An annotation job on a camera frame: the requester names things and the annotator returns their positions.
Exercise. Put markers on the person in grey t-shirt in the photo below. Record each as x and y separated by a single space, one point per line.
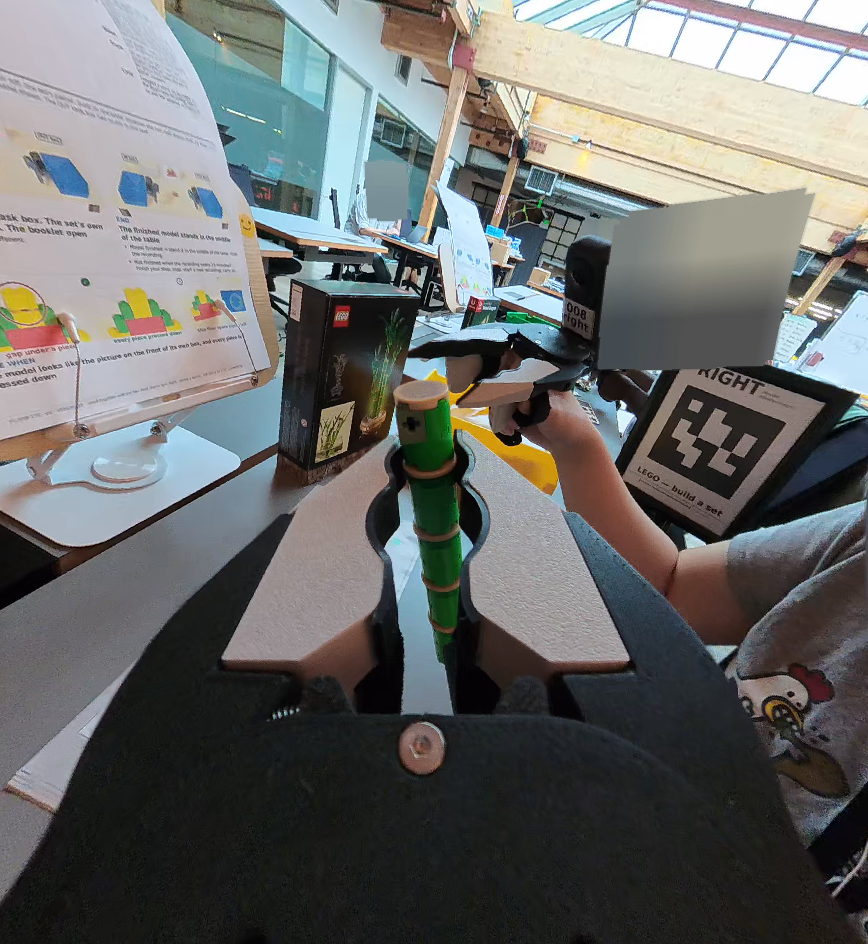
810 605

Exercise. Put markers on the printed instruction sheet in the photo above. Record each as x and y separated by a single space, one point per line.
471 236
109 258

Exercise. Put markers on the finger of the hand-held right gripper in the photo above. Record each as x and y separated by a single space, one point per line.
522 383
471 344

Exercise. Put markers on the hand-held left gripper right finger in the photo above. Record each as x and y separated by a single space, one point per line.
544 590

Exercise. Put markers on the person's right forearm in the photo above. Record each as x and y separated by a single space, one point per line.
626 531

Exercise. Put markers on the white-top background table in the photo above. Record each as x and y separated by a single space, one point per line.
309 236

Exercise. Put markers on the green bamboo stalk model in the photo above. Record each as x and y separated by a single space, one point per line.
430 457

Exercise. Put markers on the black building set box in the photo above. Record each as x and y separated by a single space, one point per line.
316 369

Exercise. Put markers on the white whiteboard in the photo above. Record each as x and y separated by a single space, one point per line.
847 339

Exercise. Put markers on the grey desk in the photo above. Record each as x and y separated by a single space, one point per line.
50 664

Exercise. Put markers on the black framed tag sign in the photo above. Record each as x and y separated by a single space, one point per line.
729 442

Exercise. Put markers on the yellow plastic bin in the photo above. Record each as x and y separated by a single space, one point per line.
522 461

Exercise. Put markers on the white document stand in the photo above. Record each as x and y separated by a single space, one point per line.
124 472

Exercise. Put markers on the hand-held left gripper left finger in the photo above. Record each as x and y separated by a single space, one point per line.
294 590

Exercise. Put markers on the person's right hand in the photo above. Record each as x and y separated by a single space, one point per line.
578 439

